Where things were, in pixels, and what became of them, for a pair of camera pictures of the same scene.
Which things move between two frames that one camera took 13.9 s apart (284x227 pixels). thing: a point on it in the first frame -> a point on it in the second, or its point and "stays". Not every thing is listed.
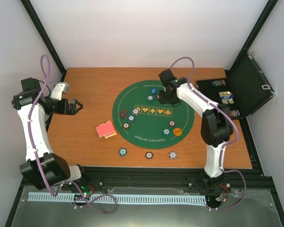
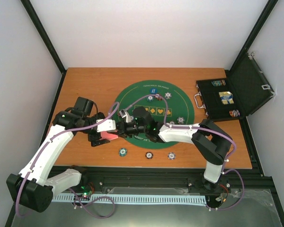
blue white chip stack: x=173 y=155 stays
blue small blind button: x=154 y=91 stays
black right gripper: x=162 y=100 -> x=121 y=129
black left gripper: x=64 y=110 -> x=93 y=138
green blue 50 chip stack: x=122 y=152 stays
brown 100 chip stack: x=149 y=155 stays
